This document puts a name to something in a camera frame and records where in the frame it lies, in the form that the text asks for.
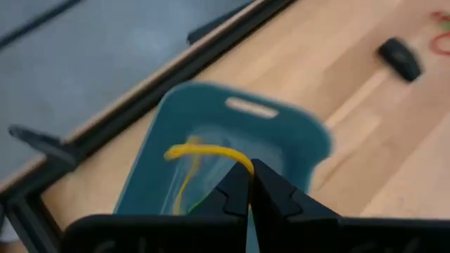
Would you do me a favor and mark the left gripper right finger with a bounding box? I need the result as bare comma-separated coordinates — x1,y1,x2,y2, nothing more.
250,158,450,253

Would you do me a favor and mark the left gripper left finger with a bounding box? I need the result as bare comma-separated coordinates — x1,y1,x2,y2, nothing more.
60,161,252,253

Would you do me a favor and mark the yellow rubber band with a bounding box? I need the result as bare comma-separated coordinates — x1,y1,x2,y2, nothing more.
163,135,256,216

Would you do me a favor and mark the teal plastic bin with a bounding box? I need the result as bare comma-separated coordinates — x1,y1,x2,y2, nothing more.
112,80,334,217

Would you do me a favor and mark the red rubber band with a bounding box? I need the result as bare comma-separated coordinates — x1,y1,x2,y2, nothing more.
430,10,450,57

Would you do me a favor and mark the small black rectangular block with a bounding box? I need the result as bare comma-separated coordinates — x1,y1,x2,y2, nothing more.
375,37,423,84

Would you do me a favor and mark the black aluminium table frame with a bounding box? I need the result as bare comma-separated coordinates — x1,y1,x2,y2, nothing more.
0,0,296,253

